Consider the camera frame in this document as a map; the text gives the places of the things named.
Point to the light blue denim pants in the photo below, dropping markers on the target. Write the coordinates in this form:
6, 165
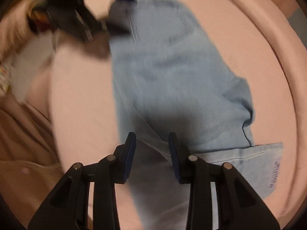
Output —
172, 81

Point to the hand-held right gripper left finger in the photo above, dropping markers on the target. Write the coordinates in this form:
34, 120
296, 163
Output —
130, 158

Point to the floral printed cloth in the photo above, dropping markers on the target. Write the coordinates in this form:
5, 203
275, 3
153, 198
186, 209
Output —
4, 79

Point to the pink folded duvet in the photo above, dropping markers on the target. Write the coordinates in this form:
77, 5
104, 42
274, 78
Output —
296, 81

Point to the beige cloth with button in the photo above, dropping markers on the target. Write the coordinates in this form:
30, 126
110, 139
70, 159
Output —
21, 148

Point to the teal pillow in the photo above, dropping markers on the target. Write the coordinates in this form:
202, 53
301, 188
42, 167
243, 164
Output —
297, 20

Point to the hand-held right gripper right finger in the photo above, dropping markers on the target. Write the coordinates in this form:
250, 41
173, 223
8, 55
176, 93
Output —
174, 158

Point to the white cloth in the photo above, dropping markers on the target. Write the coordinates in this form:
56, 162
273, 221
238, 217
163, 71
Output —
28, 71

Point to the pink bed sheet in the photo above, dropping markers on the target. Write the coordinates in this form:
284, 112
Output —
79, 105

